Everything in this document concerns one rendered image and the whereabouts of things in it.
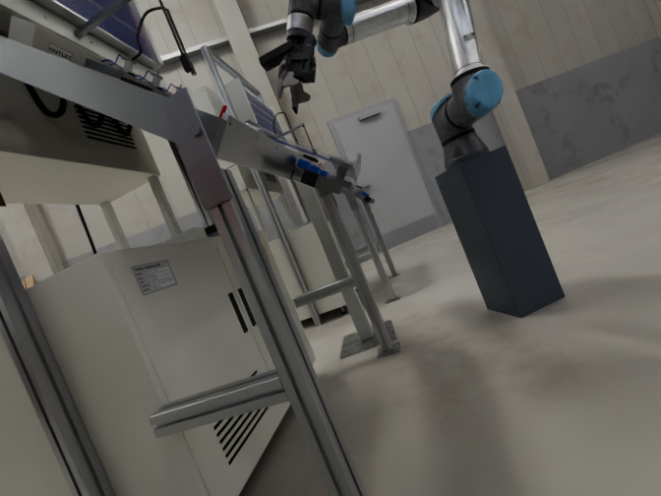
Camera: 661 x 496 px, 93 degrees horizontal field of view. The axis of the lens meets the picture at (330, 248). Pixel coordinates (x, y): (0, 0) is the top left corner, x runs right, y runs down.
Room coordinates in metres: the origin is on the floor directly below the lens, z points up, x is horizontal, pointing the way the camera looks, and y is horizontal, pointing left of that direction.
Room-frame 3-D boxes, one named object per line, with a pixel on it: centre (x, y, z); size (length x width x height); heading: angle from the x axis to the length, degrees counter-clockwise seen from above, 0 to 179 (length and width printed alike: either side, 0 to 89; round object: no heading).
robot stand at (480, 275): (1.13, -0.57, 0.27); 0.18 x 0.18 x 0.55; 7
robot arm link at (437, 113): (1.12, -0.57, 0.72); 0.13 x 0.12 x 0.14; 10
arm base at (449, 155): (1.13, -0.57, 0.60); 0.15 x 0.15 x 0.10
